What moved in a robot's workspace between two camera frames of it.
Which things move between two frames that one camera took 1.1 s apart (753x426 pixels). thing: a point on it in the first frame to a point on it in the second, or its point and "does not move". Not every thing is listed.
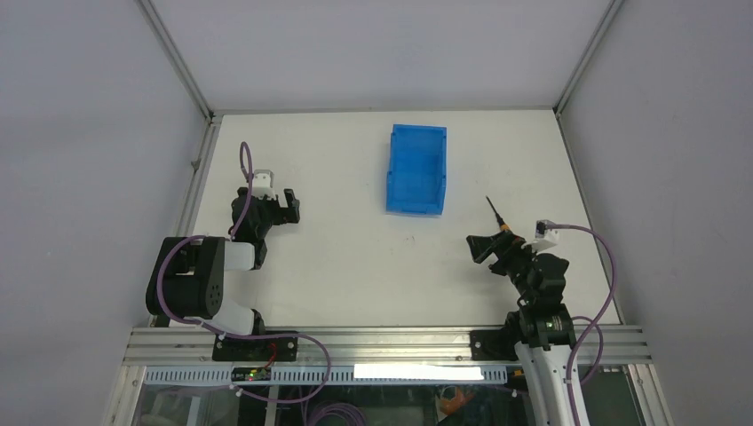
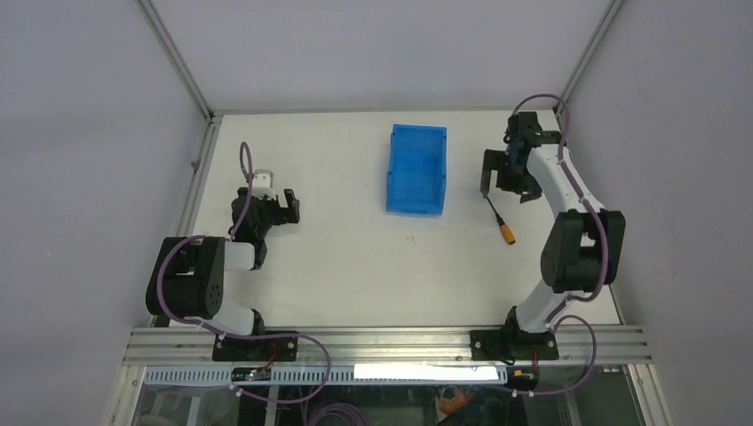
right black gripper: [480, 247] to [495, 160]
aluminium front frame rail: [526, 345] does not move
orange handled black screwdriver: [503, 225] does not move
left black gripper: [282, 215] does not move
